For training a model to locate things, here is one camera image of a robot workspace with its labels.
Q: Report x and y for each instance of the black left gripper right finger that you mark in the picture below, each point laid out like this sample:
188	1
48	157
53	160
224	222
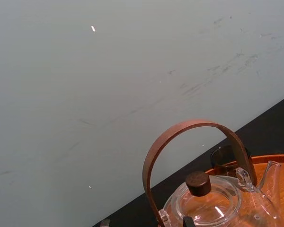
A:
188	222

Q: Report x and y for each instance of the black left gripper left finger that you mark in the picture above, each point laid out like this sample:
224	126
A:
105	223

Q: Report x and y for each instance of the smoky dark drinking glass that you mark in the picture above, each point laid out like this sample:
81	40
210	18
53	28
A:
223	157

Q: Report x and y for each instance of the glass lid with dark knob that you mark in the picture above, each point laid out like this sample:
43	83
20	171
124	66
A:
198	183

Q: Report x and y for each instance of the black table cloth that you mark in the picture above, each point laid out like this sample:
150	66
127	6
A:
269	127

